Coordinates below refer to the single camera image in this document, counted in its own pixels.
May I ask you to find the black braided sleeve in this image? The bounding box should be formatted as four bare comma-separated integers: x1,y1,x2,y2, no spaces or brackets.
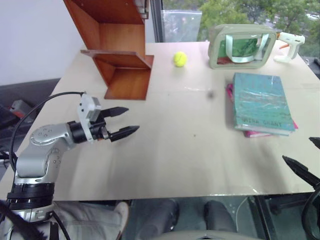
0,199,44,240

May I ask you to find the white glue gun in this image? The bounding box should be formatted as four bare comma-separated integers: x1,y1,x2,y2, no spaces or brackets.
273,31,306,64

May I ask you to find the grey fabric cover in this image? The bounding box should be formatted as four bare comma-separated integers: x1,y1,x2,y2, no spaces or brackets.
0,200,130,240

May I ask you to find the black table leg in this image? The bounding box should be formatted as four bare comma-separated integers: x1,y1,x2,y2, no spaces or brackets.
251,194,274,240

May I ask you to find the dark grey sofa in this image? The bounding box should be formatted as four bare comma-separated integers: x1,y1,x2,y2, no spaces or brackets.
0,77,62,151

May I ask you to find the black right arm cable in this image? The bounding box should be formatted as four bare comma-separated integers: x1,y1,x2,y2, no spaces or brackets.
300,184,320,240

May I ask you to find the wooden shelf unit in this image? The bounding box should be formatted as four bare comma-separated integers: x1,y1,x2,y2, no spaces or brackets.
62,0,155,101

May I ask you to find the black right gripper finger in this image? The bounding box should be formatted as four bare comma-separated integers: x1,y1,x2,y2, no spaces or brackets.
282,155,320,189
308,136,320,151

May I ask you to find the pink book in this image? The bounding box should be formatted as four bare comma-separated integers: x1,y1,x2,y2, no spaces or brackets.
225,83,299,139

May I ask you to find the dark rounded shape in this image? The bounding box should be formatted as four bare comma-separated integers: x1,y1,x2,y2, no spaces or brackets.
203,199,237,234
134,198,181,240

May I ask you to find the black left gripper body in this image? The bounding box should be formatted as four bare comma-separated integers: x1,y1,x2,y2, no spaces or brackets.
89,109,112,141

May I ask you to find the teal hardcover book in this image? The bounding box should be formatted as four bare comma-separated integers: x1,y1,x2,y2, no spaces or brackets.
232,72,297,137

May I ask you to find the yellow tennis ball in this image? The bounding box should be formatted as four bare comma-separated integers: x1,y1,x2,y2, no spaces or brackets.
173,51,188,68

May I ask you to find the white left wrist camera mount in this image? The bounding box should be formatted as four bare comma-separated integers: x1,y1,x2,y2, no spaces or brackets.
76,93,102,144

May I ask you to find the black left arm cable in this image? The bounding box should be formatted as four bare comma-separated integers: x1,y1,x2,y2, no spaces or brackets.
9,91,87,176

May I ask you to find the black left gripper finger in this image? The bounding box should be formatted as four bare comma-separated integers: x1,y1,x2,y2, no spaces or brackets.
99,106,130,119
107,125,140,143

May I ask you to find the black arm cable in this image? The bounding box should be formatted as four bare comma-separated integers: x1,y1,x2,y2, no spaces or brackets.
9,91,87,176
300,184,320,240

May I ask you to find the dark window frame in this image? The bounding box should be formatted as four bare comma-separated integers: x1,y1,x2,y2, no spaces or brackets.
148,0,165,44

